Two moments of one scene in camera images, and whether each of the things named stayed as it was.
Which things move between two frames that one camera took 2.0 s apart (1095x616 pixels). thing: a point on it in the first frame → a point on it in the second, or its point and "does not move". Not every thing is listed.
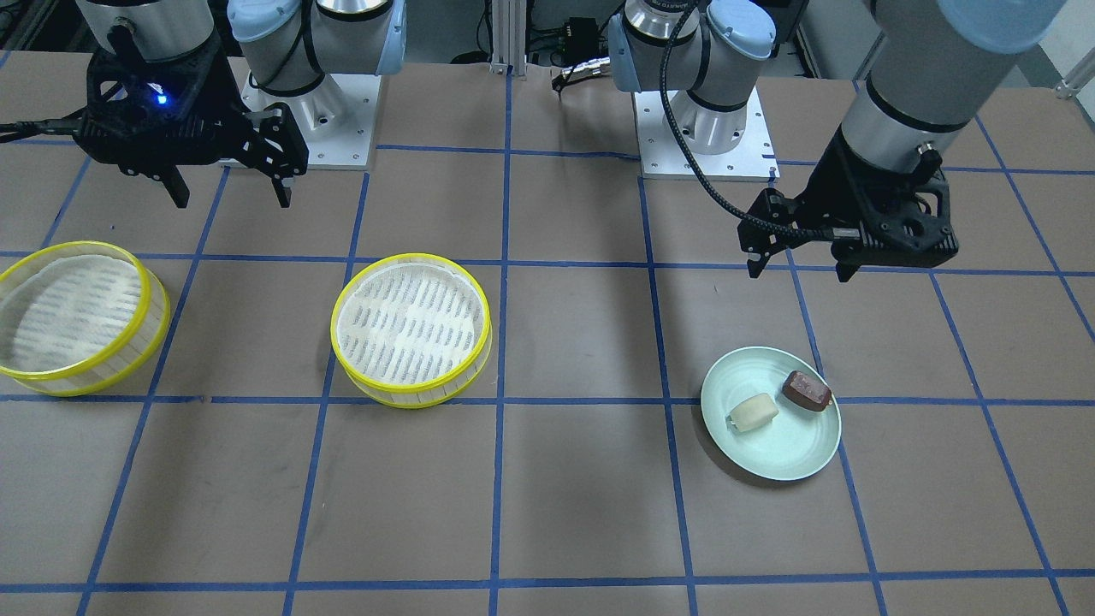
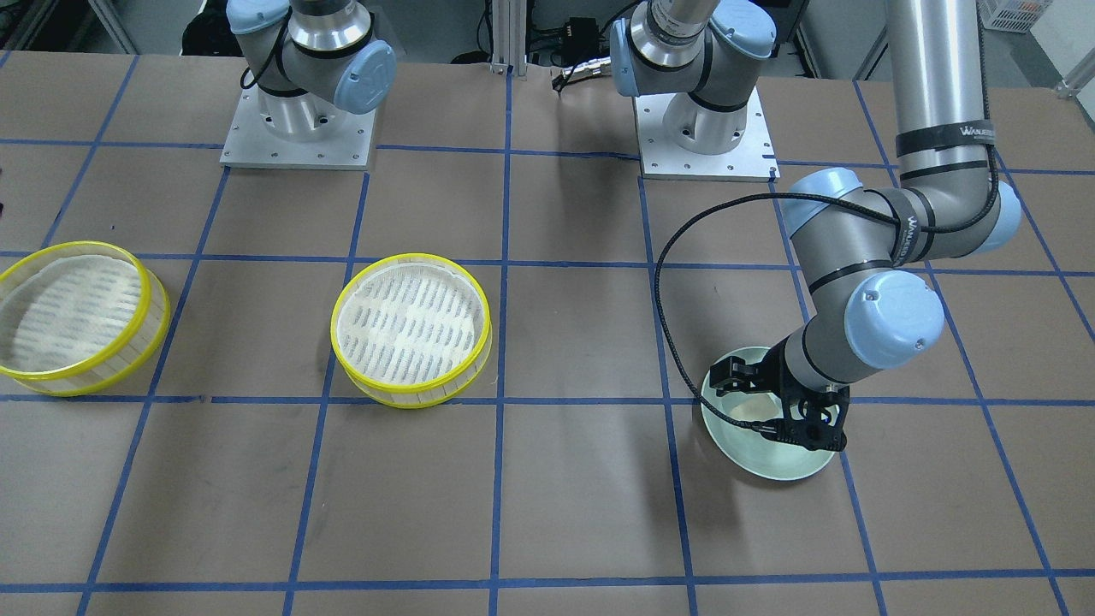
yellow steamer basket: [79, 317] does not move
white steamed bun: [751, 411] does not move
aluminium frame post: [508, 38] does not move
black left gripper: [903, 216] → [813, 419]
